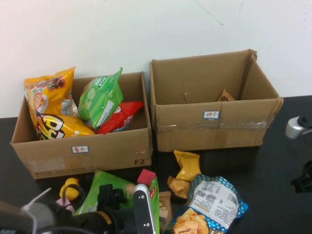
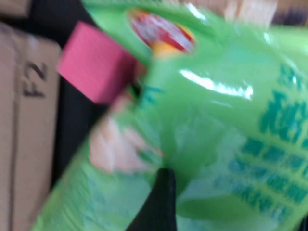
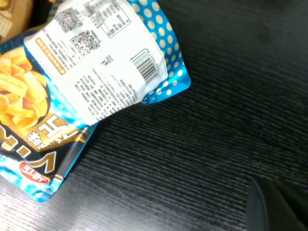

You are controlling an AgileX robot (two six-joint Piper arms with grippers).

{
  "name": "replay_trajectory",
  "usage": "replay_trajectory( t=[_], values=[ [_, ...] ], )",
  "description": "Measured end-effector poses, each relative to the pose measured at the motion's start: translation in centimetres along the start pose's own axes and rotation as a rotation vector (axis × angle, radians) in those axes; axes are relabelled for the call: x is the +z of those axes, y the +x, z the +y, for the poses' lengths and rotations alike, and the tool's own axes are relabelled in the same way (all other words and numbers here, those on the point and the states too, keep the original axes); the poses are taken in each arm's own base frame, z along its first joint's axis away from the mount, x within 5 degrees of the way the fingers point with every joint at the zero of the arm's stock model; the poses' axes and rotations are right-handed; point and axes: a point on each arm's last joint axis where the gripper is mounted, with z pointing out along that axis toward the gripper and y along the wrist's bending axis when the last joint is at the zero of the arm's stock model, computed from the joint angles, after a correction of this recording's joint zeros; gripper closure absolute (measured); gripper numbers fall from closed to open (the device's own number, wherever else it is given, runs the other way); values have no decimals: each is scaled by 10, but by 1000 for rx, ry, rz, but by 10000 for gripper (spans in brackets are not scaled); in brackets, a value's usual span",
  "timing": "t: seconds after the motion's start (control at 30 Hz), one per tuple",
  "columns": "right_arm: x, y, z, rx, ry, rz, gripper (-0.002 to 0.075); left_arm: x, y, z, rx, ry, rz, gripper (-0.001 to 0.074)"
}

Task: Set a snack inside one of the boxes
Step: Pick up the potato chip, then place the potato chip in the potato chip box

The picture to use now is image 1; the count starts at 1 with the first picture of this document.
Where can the yellow rubber duck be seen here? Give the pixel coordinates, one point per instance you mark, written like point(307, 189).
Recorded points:
point(69, 189)

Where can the small brown snack pack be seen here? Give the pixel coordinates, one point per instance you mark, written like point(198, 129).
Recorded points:
point(225, 97)

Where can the small yellow snack pack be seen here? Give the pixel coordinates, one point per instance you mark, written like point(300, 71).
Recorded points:
point(189, 165)

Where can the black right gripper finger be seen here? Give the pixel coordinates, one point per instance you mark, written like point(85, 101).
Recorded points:
point(304, 186)
point(304, 174)

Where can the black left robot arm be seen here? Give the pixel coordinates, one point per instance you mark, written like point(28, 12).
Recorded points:
point(14, 217)

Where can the light pink foam cube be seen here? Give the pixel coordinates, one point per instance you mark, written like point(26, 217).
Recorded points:
point(65, 206)

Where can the orange bag black-red logo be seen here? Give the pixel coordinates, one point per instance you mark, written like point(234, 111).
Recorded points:
point(73, 128)

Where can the green cucumber chip bag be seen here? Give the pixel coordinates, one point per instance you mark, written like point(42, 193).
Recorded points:
point(102, 102)

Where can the red snack bag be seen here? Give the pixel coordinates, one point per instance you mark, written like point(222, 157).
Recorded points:
point(122, 117)

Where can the brown biscuit snack pack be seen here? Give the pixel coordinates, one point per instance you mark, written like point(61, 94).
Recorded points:
point(165, 207)

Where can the cardboard box with F2 print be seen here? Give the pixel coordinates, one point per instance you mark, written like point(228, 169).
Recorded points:
point(109, 156)

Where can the blue polka-dot chip bag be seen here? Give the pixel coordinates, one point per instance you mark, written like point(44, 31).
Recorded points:
point(214, 197)

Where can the magenta foam cube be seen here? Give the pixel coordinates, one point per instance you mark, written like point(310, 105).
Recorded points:
point(145, 176)

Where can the large green chip bag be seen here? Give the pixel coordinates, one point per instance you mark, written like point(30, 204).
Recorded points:
point(107, 179)

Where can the orange chip bag cartoon chef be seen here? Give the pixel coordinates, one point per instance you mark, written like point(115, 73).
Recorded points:
point(50, 92)

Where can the taped cardboard box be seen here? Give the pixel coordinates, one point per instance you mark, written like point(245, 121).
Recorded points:
point(195, 131)

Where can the crumpled orange-brown snack pack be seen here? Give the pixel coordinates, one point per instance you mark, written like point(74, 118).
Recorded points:
point(178, 189)

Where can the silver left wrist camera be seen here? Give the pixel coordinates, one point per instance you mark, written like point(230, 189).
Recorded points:
point(143, 209)

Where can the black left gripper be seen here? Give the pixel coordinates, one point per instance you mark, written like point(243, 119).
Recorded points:
point(122, 219)

